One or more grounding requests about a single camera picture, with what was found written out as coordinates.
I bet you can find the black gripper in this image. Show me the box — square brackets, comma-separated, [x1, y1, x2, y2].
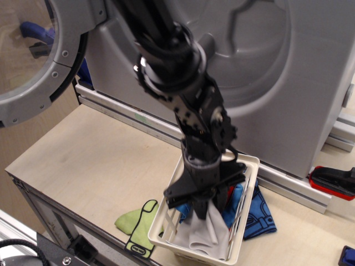
[163, 154, 246, 220]

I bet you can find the red cloth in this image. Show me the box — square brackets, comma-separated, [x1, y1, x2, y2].
[226, 186, 235, 205]

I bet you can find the grey cloth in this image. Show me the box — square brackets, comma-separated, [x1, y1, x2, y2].
[169, 202, 229, 260]

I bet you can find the white plastic laundry basket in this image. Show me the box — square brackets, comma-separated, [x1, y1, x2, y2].
[148, 154, 260, 265]

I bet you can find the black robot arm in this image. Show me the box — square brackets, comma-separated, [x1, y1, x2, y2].
[114, 1, 245, 219]

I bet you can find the grey toy washing machine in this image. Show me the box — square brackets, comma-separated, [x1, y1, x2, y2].
[84, 0, 355, 179]

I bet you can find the grey round machine door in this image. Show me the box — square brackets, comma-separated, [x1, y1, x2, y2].
[1, 1, 107, 127]

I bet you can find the plain blue cloth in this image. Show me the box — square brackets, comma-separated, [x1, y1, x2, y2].
[176, 184, 244, 229]

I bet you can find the blue patterned cloth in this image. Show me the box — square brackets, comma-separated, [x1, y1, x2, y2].
[244, 182, 277, 240]

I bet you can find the green cloth with outline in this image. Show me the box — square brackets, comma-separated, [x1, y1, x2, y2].
[114, 199, 159, 260]

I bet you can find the red and black clamp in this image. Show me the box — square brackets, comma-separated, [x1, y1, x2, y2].
[308, 166, 354, 201]

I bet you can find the blue black object corner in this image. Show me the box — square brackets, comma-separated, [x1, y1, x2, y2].
[338, 245, 355, 266]

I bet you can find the blue clamp behind door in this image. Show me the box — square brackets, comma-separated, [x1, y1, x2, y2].
[19, 22, 92, 85]

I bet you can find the black bracket with bolt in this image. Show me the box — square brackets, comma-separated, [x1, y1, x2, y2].
[37, 233, 99, 266]

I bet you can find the aluminium extrusion rail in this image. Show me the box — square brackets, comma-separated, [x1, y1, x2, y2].
[75, 84, 332, 214]

